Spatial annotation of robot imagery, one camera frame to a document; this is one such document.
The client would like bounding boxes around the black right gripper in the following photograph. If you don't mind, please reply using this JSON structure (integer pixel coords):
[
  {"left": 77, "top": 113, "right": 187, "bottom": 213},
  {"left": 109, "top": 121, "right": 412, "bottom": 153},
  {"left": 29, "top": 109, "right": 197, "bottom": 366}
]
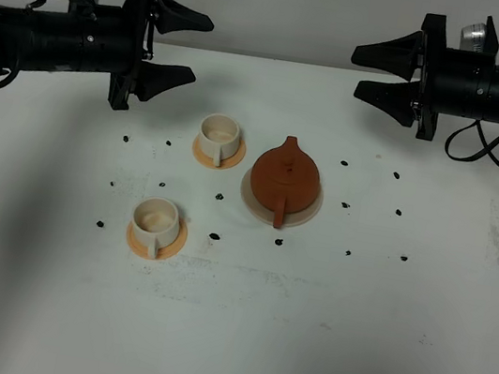
[{"left": 351, "top": 13, "right": 496, "bottom": 141}]

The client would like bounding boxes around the white far teacup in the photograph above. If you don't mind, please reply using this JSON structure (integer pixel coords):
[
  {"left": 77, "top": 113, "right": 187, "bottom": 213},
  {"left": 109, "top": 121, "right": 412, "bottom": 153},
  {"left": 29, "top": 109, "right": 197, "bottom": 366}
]
[{"left": 197, "top": 113, "right": 241, "bottom": 168}]

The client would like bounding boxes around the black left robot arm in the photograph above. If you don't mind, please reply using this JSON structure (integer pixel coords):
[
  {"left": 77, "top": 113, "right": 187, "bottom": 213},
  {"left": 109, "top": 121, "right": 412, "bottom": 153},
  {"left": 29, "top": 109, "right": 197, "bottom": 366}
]
[{"left": 0, "top": 0, "right": 214, "bottom": 111}]

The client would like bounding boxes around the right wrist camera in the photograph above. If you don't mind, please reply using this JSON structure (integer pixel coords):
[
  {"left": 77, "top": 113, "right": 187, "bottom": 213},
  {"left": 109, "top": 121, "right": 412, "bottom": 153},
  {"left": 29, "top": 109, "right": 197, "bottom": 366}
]
[{"left": 460, "top": 16, "right": 499, "bottom": 56}]

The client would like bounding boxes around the orange far saucer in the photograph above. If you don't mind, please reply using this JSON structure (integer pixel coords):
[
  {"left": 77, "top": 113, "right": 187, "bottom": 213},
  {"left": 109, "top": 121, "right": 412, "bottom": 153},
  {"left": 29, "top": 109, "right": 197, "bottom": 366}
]
[{"left": 191, "top": 136, "right": 247, "bottom": 170}]

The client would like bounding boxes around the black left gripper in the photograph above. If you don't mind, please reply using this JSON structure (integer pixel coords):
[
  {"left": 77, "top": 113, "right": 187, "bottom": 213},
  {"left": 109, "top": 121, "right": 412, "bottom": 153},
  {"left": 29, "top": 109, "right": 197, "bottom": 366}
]
[{"left": 80, "top": 0, "right": 214, "bottom": 111}]

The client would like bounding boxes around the white teacup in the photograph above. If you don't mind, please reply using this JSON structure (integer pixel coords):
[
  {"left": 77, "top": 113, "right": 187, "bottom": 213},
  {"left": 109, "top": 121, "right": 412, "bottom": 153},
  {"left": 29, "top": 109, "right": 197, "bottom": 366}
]
[
  {"left": 197, "top": 113, "right": 241, "bottom": 168},
  {"left": 128, "top": 197, "right": 180, "bottom": 260}
]

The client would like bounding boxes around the orange saucer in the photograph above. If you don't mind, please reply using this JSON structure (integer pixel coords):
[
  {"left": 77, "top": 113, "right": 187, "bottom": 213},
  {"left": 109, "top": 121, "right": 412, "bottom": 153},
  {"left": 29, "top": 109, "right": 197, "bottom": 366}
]
[
  {"left": 191, "top": 136, "right": 247, "bottom": 170},
  {"left": 126, "top": 218, "right": 189, "bottom": 261}
]

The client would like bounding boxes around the beige round teapot coaster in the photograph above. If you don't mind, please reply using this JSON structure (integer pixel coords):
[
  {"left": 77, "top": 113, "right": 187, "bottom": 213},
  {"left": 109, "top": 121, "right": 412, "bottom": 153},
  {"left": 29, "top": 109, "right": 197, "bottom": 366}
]
[{"left": 240, "top": 169, "right": 324, "bottom": 228}]

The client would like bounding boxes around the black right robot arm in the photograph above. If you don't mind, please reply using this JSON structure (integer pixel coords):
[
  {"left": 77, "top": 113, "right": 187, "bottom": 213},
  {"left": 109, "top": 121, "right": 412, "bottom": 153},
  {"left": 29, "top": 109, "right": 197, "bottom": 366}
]
[{"left": 352, "top": 13, "right": 499, "bottom": 141}]

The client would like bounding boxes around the brown clay teapot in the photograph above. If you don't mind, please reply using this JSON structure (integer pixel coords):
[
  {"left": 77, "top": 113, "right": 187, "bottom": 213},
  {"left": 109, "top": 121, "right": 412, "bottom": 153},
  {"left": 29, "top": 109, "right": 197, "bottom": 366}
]
[{"left": 249, "top": 136, "right": 321, "bottom": 229}]

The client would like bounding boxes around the white near teacup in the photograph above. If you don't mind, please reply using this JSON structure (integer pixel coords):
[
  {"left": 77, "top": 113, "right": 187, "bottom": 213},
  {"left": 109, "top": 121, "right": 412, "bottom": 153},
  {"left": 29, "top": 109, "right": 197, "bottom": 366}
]
[{"left": 128, "top": 197, "right": 180, "bottom": 260}]

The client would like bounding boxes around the orange near saucer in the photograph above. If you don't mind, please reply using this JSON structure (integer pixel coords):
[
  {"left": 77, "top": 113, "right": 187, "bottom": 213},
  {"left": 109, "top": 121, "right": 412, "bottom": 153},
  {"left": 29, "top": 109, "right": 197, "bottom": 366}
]
[{"left": 126, "top": 218, "right": 189, "bottom": 261}]

